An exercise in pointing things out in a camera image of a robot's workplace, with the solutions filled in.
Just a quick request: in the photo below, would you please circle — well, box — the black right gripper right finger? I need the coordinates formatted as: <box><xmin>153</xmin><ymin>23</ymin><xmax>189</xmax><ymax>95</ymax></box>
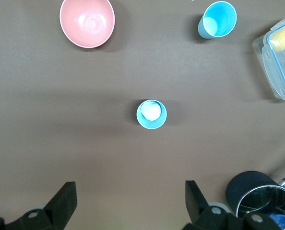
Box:
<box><xmin>180</xmin><ymin>180</ymin><xmax>284</xmax><ymax>230</ymax></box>

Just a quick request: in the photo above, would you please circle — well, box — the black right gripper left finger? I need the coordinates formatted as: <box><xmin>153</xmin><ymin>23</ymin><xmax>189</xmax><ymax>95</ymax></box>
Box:
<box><xmin>0</xmin><ymin>181</ymin><xmax>78</xmax><ymax>230</ymax></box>

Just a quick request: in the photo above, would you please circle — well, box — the blue plastic cup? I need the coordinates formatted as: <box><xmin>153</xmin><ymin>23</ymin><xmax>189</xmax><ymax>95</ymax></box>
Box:
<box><xmin>136</xmin><ymin>98</ymin><xmax>168</xmax><ymax>130</ymax></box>
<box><xmin>197</xmin><ymin>0</ymin><xmax>238</xmax><ymax>40</ymax></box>

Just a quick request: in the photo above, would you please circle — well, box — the small blue object in saucepan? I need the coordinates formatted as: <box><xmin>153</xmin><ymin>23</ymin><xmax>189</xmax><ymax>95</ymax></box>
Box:
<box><xmin>269</xmin><ymin>214</ymin><xmax>285</xmax><ymax>230</ymax></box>

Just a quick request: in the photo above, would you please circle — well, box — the brown tablecloth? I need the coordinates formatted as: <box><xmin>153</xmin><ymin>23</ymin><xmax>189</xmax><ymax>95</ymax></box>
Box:
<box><xmin>0</xmin><ymin>0</ymin><xmax>285</xmax><ymax>230</ymax></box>

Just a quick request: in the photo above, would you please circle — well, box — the clear container with blue rim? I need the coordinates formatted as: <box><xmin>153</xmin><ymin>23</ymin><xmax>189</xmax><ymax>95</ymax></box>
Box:
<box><xmin>252</xmin><ymin>13</ymin><xmax>285</xmax><ymax>104</ymax></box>

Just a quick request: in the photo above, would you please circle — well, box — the pink bowl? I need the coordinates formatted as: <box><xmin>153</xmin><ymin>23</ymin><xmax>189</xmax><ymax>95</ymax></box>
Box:
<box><xmin>59</xmin><ymin>0</ymin><xmax>116</xmax><ymax>49</ymax></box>

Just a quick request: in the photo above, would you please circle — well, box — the black saucepan with blue handle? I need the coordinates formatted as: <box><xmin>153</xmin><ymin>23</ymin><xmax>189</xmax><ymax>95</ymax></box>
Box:
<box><xmin>226</xmin><ymin>170</ymin><xmax>285</xmax><ymax>230</ymax></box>

